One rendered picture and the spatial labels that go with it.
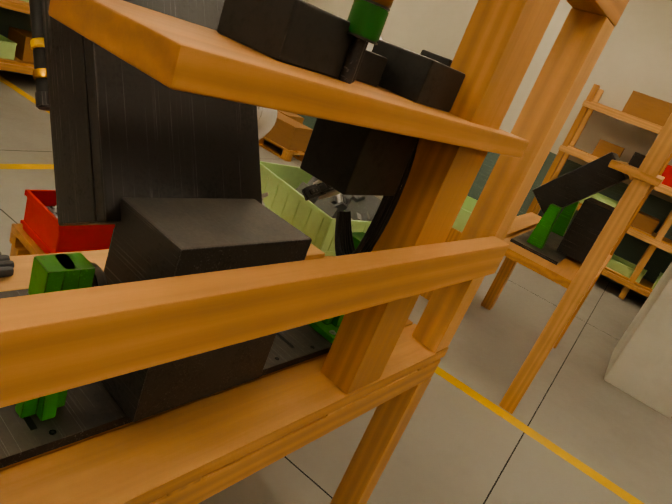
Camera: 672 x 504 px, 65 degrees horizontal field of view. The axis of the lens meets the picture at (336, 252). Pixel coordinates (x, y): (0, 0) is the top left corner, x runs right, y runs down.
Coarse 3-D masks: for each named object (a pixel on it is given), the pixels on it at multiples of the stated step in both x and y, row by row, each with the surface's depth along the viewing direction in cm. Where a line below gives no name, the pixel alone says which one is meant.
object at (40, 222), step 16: (32, 192) 149; (48, 192) 153; (32, 208) 148; (48, 208) 152; (32, 224) 149; (48, 224) 143; (112, 224) 150; (48, 240) 143; (64, 240) 142; (80, 240) 145; (96, 240) 149
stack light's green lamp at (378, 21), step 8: (360, 0) 70; (352, 8) 71; (360, 8) 69; (368, 8) 69; (376, 8) 69; (352, 16) 70; (360, 16) 70; (368, 16) 69; (376, 16) 70; (384, 16) 70; (352, 24) 70; (360, 24) 70; (368, 24) 70; (376, 24) 70; (384, 24) 72; (352, 32) 71; (360, 32) 70; (368, 32) 70; (376, 32) 71; (368, 40) 71; (376, 40) 72
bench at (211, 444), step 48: (288, 384) 118; (384, 384) 137; (144, 432) 92; (192, 432) 96; (240, 432) 100; (288, 432) 109; (384, 432) 170; (0, 480) 75; (48, 480) 78; (96, 480) 80; (144, 480) 83; (192, 480) 90; (240, 480) 104
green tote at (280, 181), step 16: (272, 176) 239; (288, 176) 265; (304, 176) 271; (272, 192) 239; (288, 192) 230; (272, 208) 239; (288, 208) 231; (304, 208) 223; (304, 224) 223; (320, 224) 215; (352, 224) 219; (368, 224) 225; (320, 240) 215
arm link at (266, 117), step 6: (258, 108) 180; (264, 108) 182; (258, 114) 180; (264, 114) 182; (270, 114) 184; (276, 114) 187; (258, 120) 182; (264, 120) 184; (270, 120) 185; (258, 126) 185; (264, 126) 185; (270, 126) 187; (258, 132) 186; (264, 132) 186
